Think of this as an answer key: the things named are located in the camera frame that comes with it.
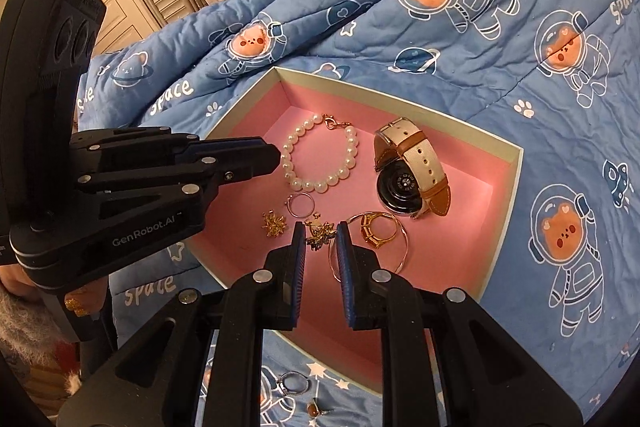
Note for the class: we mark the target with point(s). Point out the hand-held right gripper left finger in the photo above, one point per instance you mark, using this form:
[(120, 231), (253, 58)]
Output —
[(280, 287)]

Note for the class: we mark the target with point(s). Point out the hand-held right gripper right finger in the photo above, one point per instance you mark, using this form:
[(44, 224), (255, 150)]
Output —
[(357, 287)]

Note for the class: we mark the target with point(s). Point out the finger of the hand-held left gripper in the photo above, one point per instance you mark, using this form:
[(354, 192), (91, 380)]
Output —
[(240, 169), (235, 145)]

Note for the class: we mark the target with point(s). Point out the gold cluster brooch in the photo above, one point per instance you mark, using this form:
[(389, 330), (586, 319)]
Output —
[(320, 234)]

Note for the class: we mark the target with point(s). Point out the thin gold bangle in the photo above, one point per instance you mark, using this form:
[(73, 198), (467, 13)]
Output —
[(406, 243)]

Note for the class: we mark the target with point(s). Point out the pink lined jewelry box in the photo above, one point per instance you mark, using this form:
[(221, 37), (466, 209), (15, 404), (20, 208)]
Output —
[(450, 217)]

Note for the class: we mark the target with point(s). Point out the person's left hand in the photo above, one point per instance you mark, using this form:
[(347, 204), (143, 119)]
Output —
[(82, 299)]

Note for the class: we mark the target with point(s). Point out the blue astronaut bear blanket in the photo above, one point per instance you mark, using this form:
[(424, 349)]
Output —
[(500, 57)]

